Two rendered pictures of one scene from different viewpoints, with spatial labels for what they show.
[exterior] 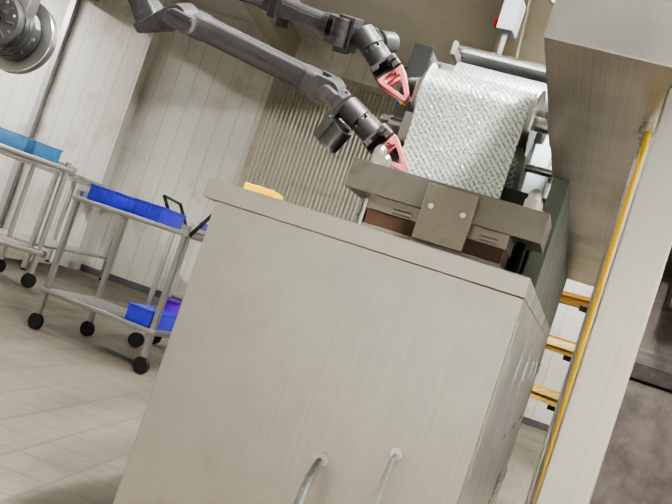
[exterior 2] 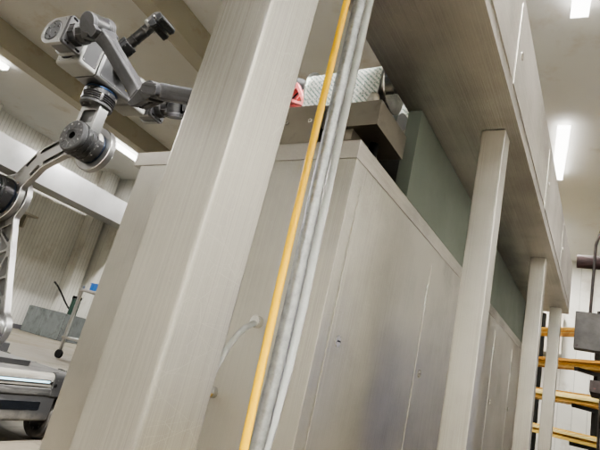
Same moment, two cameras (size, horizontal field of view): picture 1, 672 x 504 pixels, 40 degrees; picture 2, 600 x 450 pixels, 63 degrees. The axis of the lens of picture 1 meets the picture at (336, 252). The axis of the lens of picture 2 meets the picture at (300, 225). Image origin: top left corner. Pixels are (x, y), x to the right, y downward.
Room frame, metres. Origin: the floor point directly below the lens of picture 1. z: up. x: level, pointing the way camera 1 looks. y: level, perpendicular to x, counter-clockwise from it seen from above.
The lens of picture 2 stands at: (0.83, -0.56, 0.45)
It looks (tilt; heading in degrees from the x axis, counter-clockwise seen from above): 16 degrees up; 19
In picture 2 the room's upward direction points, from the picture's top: 14 degrees clockwise
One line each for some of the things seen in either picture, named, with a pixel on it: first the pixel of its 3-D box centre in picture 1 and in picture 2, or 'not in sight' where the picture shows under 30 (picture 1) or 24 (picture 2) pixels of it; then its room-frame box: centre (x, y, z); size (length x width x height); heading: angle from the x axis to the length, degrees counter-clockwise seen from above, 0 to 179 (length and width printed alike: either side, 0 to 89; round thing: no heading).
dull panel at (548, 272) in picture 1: (551, 280); (490, 277); (3.00, -0.70, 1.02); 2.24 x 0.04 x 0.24; 165
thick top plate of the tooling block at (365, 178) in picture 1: (449, 205); (316, 136); (1.84, -0.19, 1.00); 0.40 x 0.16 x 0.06; 75
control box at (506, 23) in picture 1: (508, 16); not in sight; (2.58, -0.25, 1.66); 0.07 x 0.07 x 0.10; 69
